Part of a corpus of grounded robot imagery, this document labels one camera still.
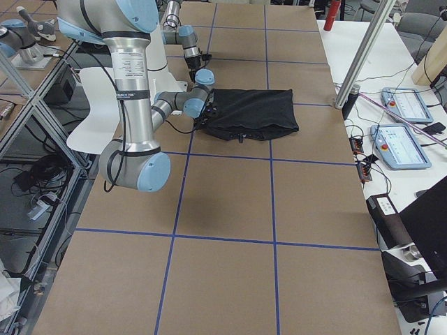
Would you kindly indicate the black graphic t-shirt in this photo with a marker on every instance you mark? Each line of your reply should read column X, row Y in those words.
column 252, row 114

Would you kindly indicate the aluminium frame post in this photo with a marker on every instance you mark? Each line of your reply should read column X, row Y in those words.
column 366, row 44

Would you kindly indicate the far blue teach pendant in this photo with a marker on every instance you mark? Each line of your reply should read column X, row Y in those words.
column 407, row 104

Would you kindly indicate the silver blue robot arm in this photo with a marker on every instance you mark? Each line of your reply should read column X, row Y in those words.
column 135, row 159
column 175, row 33

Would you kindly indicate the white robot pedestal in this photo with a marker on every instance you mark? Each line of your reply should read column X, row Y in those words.
column 159, row 76

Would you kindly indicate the black box white label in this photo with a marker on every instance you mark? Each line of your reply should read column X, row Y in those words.
column 388, row 221

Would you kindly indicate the black steel-capped water bottle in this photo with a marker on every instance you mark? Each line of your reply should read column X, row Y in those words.
column 350, row 101

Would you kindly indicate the black monitor stand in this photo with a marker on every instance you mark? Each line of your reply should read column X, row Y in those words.
column 421, row 294

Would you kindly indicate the blue teach pendant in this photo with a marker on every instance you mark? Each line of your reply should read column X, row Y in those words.
column 398, row 148
column 407, row 104

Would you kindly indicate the red cylinder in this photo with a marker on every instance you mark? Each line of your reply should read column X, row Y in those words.
column 332, row 14

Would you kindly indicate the near blue teach pendant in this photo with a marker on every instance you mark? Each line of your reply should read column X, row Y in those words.
column 398, row 148

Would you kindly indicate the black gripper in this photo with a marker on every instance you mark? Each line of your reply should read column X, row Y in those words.
column 193, row 65

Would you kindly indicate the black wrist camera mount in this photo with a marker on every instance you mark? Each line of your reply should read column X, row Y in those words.
column 207, row 112
column 206, row 57

